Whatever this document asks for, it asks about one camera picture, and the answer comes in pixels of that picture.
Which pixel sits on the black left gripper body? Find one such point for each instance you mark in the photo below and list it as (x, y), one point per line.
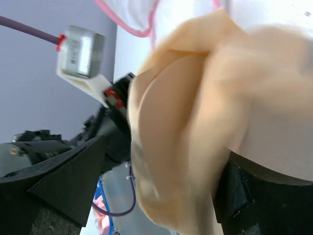
(73, 142)

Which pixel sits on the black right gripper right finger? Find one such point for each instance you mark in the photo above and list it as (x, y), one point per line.
(254, 200)

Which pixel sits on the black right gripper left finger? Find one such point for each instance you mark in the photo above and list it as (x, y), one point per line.
(52, 197)

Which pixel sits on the white mesh laundry bag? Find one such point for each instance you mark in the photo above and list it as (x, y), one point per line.
(156, 18)

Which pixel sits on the beige bra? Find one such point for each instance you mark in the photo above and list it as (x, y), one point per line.
(209, 89)

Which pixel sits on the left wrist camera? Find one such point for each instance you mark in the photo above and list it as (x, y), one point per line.
(79, 62)

